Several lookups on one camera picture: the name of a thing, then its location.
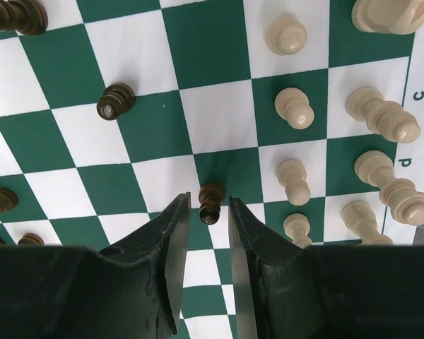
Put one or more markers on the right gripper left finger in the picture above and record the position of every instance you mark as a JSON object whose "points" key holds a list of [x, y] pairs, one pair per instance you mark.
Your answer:
{"points": [[130, 289]]}

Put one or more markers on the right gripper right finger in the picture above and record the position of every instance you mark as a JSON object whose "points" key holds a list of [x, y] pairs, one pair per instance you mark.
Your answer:
{"points": [[353, 291]]}

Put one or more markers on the dark chess pawn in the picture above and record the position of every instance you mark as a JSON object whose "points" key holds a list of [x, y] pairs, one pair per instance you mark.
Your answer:
{"points": [[211, 198]]}

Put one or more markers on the green white chess board mat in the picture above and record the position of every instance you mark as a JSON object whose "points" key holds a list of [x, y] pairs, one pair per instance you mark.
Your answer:
{"points": [[122, 105]]}

